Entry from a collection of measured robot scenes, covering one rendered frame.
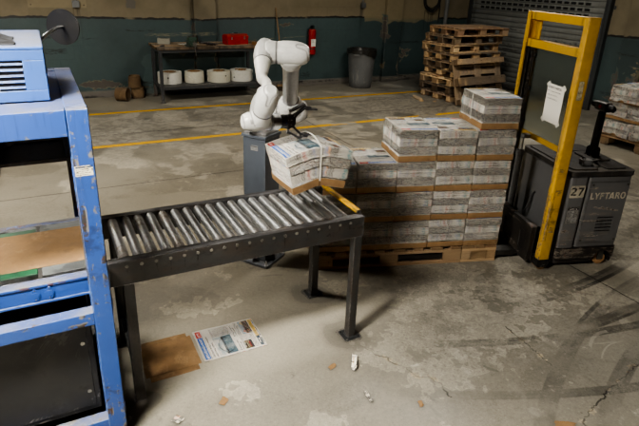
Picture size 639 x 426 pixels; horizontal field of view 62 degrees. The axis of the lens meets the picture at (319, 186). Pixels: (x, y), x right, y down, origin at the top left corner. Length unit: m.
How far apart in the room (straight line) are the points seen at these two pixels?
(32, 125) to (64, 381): 1.18
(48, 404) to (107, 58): 7.56
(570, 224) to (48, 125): 3.58
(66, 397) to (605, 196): 3.72
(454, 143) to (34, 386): 2.87
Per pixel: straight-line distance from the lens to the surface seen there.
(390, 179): 3.78
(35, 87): 2.24
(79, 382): 2.73
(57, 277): 2.53
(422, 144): 3.78
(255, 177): 3.76
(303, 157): 2.80
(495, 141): 4.00
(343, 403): 2.92
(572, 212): 4.37
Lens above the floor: 2.02
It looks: 21 degrees down
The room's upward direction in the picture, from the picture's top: 2 degrees clockwise
